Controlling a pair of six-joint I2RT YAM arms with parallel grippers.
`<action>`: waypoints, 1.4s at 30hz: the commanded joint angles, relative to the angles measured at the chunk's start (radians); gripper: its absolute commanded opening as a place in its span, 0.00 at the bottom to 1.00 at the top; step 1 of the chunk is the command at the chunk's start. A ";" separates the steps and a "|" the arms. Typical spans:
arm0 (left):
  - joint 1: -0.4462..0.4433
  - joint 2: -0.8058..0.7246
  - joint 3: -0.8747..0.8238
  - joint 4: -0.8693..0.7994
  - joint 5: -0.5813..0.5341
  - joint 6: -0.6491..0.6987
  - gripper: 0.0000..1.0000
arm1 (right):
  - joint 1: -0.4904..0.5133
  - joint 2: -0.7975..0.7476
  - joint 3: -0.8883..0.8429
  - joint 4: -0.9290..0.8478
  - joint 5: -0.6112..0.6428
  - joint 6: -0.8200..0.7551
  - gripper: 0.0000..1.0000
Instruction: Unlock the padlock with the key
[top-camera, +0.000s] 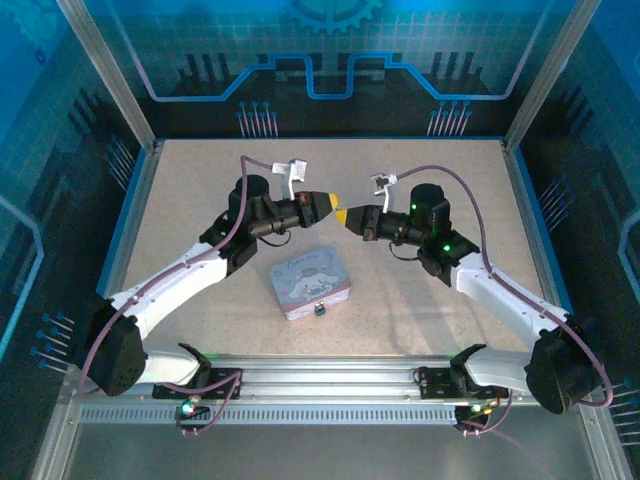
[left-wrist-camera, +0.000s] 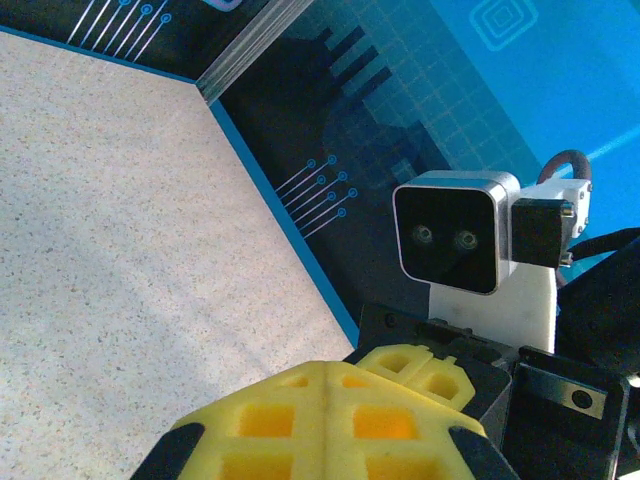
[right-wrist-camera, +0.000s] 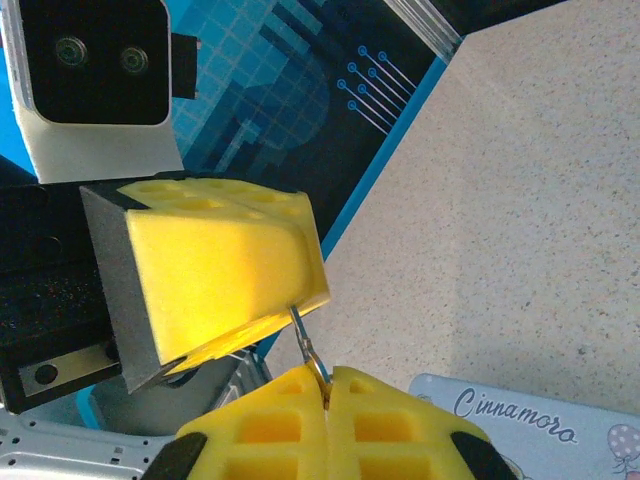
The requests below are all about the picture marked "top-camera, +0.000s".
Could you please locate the cartoon dog tin box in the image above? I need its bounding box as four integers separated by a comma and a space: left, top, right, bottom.
268, 247, 353, 324

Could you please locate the lit controller board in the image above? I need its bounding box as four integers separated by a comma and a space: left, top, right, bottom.
174, 397, 211, 426
454, 399, 501, 432

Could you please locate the aluminium table side rail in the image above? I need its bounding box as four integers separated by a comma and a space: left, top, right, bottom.
94, 139, 165, 361
501, 139, 574, 321

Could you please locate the aluminium mounting rail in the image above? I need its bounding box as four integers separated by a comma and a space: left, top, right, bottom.
59, 353, 599, 412

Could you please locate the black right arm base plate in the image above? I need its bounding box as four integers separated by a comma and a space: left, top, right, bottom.
415, 365, 509, 401

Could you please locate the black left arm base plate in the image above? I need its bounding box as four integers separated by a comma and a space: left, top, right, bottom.
152, 367, 245, 401

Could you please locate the aluminium frame post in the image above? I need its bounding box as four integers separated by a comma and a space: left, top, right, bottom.
55, 0, 162, 152
503, 0, 604, 152

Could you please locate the slotted grey cable duct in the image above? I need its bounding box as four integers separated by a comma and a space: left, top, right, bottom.
78, 405, 460, 427

